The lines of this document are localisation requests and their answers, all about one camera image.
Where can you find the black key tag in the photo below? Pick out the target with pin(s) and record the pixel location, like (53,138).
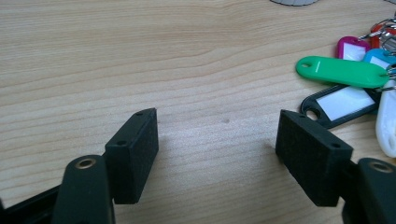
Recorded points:
(342,102)

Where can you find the white key tag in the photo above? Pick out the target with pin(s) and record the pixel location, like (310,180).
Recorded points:
(387,124)

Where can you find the red key tag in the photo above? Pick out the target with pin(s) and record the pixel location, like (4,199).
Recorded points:
(378,32)

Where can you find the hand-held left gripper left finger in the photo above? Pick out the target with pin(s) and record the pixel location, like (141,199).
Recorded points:
(134,161)

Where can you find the green key tag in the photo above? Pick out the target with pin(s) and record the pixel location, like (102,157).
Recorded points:
(342,71)

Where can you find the blue key tag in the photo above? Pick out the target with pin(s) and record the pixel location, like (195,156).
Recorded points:
(378,59)

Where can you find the grey round object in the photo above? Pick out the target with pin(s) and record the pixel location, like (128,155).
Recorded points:
(294,2)

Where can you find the magenta key tag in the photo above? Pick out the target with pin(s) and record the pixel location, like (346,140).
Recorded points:
(351,49)

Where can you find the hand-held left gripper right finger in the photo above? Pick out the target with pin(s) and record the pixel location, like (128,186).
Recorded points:
(311,155)

